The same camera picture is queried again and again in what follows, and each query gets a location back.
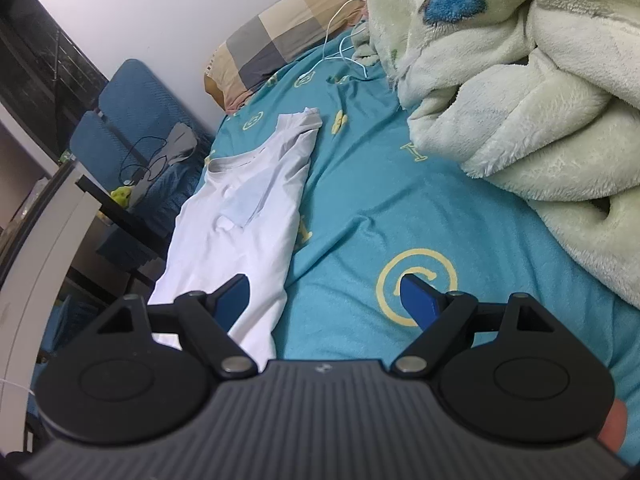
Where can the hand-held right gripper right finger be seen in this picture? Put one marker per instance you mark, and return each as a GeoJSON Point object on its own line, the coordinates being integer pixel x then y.
{"type": "Point", "coordinates": [420, 302]}

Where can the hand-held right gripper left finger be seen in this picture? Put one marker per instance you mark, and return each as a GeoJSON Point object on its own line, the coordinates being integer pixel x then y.
{"type": "Point", "coordinates": [232, 302]}

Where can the white t-shirt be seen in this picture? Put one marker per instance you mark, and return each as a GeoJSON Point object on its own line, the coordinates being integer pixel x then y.
{"type": "Point", "coordinates": [240, 220]}

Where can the person's right hand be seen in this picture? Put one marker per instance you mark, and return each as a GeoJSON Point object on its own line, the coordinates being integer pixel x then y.
{"type": "Point", "coordinates": [614, 430]}

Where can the teal printed bed sheet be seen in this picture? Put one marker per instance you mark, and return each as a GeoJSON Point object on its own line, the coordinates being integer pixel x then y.
{"type": "Point", "coordinates": [425, 185]}

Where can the yellow-green soft toy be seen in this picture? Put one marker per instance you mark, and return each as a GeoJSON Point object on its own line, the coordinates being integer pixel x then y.
{"type": "Point", "coordinates": [121, 196]}

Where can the grey cloth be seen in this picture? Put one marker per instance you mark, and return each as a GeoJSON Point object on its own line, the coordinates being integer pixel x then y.
{"type": "Point", "coordinates": [180, 142]}

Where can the white table with dark top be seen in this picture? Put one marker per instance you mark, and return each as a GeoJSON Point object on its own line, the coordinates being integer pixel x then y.
{"type": "Point", "coordinates": [45, 280]}

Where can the green plush blanket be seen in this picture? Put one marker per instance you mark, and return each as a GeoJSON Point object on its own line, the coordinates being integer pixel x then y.
{"type": "Point", "coordinates": [525, 110]}

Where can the plaid pillow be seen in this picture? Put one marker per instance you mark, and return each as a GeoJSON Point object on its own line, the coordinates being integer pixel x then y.
{"type": "Point", "coordinates": [280, 30]}

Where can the dark barred window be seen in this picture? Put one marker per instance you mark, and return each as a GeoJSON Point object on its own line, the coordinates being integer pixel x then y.
{"type": "Point", "coordinates": [30, 50]}

